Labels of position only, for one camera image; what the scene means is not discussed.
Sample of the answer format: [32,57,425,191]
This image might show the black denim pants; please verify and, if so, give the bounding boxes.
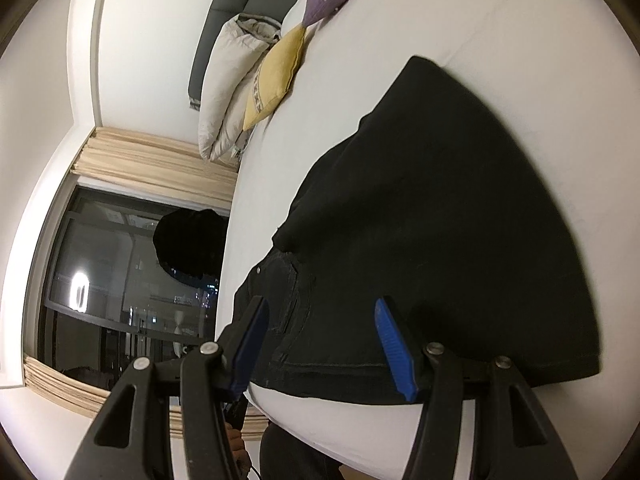
[234,56,600,405]

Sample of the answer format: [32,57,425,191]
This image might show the dark glass window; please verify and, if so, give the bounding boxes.
[36,188,219,390]

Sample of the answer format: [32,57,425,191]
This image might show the black chair silhouette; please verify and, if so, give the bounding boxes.
[153,209,229,289]

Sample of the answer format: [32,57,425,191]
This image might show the beige curtain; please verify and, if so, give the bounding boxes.
[23,127,239,418]

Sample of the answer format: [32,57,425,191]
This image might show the white bed mattress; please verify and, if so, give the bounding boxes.
[217,0,639,479]

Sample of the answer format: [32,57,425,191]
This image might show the yellow cushion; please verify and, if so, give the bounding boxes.
[243,24,306,130]

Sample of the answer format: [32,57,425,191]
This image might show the folded beige duvet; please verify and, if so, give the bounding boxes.
[198,13,281,160]

